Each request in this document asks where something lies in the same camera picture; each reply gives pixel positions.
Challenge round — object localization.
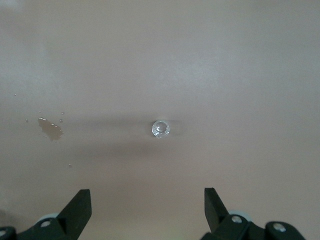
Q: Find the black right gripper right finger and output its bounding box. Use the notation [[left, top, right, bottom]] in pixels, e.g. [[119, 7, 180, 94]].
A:
[[199, 187, 307, 240]]

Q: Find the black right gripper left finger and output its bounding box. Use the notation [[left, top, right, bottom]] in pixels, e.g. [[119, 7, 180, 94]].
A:
[[0, 188, 93, 240]]

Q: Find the clear glass measuring cup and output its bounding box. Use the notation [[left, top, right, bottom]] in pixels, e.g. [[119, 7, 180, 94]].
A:
[[151, 119, 172, 139]]

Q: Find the brown liquid spill stain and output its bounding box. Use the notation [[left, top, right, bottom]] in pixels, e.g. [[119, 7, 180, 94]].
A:
[[37, 116, 64, 142]]

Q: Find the brown table mat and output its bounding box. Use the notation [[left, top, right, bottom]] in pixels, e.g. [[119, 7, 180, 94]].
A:
[[0, 0, 320, 240]]

